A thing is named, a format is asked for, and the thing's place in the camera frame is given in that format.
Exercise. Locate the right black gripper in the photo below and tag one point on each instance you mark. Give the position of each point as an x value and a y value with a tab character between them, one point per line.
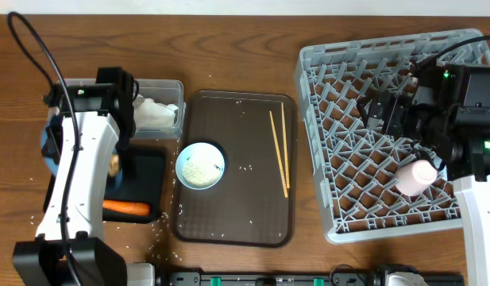
400	105

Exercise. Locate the pink cup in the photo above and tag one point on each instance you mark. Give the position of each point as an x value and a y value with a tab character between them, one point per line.
413	179

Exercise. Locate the small light-blue rice bowl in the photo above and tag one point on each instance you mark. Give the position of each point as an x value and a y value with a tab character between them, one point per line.
200	166

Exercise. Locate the white green wrapper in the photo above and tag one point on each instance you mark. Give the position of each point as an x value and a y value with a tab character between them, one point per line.
149	114

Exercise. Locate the orange carrot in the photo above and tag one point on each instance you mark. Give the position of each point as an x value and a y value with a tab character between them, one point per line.
130	208

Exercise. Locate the brown food scrap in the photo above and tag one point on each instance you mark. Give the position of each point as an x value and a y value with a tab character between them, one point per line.
114	167

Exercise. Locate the large blue plate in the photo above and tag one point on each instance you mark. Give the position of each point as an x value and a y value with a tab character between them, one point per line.
51	146

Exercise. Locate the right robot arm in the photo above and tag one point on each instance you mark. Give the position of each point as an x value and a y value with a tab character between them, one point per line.
449	114

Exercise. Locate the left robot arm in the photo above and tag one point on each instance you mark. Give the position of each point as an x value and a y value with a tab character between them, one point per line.
69	247

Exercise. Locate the grey dishwasher rack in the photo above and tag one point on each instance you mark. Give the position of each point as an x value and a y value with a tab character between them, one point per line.
354	167

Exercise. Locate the left wooden chopstick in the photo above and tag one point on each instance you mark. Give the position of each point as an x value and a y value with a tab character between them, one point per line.
278	156

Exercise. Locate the wooden chopstick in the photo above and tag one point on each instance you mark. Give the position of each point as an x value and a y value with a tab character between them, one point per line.
284	132
278	156

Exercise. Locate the right wooden chopstick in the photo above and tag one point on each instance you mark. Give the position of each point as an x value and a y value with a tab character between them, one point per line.
284	132

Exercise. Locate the brown serving tray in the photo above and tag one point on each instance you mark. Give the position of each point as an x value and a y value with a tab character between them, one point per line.
247	205

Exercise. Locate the clear plastic bin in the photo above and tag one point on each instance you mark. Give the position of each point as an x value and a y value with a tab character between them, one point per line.
161	91

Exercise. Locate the black tray bin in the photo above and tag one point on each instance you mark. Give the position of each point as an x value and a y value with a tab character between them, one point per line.
139	181

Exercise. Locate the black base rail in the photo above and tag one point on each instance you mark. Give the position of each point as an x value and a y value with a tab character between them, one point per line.
343	275

